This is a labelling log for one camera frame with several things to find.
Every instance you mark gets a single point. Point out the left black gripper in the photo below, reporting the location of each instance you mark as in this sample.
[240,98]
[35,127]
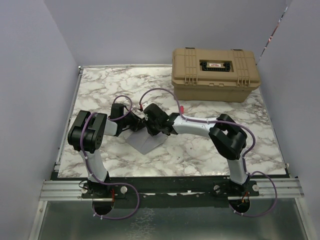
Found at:
[137,123]

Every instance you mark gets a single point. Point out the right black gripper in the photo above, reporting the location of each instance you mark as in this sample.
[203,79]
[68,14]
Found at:
[152,132]

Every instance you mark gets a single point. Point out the grey envelope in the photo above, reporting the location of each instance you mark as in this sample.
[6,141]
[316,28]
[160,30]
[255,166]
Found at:
[143,142]

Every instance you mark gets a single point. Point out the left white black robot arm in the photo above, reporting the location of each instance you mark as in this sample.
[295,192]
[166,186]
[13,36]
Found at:
[87,132]

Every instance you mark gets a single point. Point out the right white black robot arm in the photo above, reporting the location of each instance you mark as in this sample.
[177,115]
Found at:
[228,138]

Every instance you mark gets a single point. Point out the tan plastic tool case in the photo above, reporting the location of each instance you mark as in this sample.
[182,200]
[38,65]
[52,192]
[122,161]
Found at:
[214,75]

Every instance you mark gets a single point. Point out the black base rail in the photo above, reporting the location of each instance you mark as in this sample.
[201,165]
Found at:
[216,191]

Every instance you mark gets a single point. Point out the aluminium extrusion frame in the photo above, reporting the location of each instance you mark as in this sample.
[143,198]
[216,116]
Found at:
[183,164]

